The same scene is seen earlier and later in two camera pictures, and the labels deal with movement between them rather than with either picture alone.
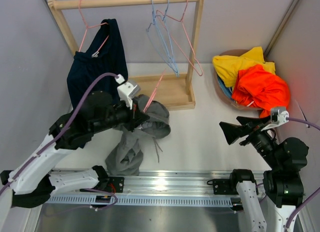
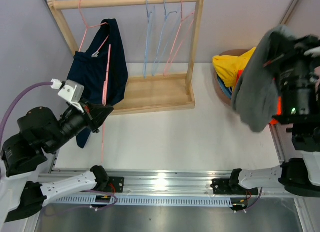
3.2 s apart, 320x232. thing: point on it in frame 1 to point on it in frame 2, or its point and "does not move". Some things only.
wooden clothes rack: (177, 88) does not move
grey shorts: (125, 157) to (255, 95)
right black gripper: (232, 132) to (296, 50)
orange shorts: (257, 87) to (272, 121)
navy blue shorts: (104, 53) does not move
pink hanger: (154, 90) to (105, 97)
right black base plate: (224, 186) does not move
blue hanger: (158, 42) to (149, 16)
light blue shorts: (227, 90) does not move
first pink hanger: (96, 53) does not move
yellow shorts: (227, 67) does not move
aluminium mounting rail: (158, 184) does not move
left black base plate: (112, 184) does not move
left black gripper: (136, 117) to (95, 120)
